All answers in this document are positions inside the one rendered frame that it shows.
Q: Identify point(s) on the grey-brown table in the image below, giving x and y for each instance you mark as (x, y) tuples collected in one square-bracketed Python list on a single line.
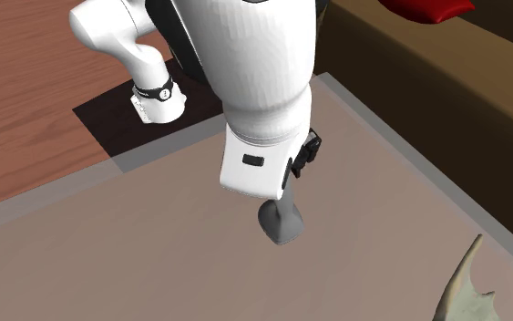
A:
[(149, 253)]

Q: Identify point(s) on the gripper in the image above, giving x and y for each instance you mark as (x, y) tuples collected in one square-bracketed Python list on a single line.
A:
[(305, 153)]

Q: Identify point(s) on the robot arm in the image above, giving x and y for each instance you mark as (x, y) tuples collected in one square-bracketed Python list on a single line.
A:
[(256, 66)]

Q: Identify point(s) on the red cushion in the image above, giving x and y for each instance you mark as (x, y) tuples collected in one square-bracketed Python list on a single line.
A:
[(425, 9)]

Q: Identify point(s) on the cream pointed figure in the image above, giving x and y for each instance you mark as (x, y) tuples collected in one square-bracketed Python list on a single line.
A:
[(465, 298)]

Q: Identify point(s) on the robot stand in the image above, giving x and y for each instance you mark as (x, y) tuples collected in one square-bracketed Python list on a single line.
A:
[(118, 122)]

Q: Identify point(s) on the brown sofa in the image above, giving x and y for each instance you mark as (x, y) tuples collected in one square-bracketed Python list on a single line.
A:
[(438, 98)]

